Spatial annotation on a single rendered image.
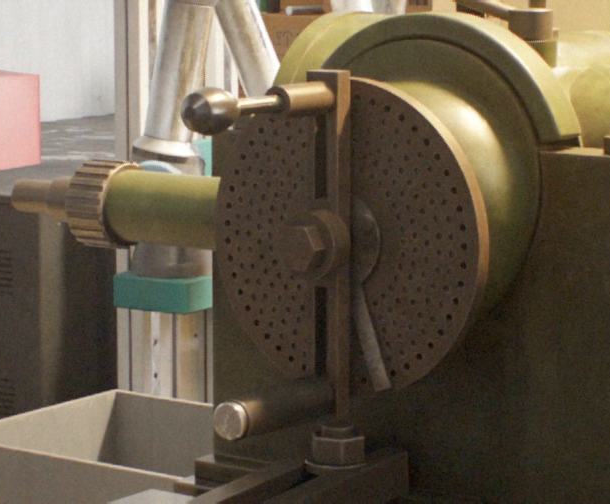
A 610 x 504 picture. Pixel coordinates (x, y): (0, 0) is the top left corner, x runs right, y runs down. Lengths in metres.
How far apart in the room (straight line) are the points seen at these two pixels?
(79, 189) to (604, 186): 0.35
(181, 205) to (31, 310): 2.85
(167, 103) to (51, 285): 0.55
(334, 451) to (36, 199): 0.28
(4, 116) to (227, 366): 4.28
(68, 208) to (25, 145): 4.32
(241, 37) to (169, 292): 0.46
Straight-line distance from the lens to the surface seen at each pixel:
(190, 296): 4.00
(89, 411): 3.82
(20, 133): 5.77
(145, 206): 1.43
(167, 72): 3.87
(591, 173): 1.32
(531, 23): 1.41
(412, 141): 1.29
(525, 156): 1.34
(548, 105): 1.34
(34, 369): 4.28
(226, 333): 1.48
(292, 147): 1.33
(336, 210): 1.29
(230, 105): 1.20
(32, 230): 4.23
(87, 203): 1.46
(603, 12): 1.70
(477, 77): 1.35
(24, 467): 3.47
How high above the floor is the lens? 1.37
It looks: 9 degrees down
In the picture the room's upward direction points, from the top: straight up
